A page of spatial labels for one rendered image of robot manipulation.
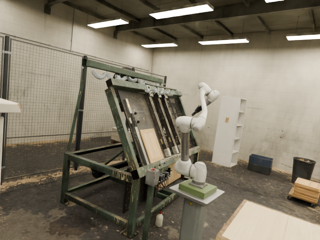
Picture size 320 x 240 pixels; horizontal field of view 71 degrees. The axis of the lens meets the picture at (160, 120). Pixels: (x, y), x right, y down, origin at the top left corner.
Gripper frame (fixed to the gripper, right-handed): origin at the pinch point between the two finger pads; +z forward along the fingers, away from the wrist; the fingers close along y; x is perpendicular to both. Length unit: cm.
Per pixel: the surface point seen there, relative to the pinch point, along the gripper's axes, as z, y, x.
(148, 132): 71, 2, -26
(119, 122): 71, 60, -30
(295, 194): -5, -295, 138
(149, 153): 82, 8, 4
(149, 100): 48, -13, -78
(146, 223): 121, 24, 82
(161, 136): 69, -29, -23
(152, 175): 74, 41, 46
